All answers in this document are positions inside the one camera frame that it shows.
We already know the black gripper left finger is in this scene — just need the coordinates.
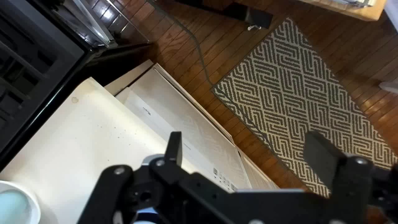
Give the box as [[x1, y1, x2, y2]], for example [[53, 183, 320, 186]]
[[77, 131, 184, 224]]

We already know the thin dark floor cable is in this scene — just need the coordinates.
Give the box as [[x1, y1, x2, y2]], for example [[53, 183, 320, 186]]
[[146, 0, 217, 86]]

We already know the white bowl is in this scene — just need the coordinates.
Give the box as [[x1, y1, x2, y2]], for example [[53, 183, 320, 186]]
[[0, 180, 42, 224]]

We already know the light wooden furniture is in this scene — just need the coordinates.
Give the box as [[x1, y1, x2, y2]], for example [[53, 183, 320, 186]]
[[297, 0, 389, 23]]

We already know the white dishwasher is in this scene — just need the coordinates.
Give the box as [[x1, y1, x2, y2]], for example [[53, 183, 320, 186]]
[[103, 60, 279, 193]]

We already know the chrome oven door handle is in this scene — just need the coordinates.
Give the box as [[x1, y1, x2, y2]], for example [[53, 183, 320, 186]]
[[60, 0, 118, 48]]

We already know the teal cup on saucer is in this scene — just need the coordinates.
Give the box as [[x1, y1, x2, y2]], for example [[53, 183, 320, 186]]
[[0, 186, 32, 224]]

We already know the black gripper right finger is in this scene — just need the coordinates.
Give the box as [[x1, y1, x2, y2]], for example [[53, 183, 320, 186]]
[[302, 131, 375, 224]]

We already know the patterned beige black rug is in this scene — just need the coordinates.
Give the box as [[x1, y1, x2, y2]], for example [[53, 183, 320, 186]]
[[211, 17, 398, 199]]

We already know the black stand foot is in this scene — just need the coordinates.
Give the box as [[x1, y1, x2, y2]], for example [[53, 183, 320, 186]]
[[177, 0, 274, 31]]

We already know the black gas stove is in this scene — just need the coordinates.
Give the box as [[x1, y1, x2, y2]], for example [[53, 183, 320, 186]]
[[0, 0, 151, 172]]

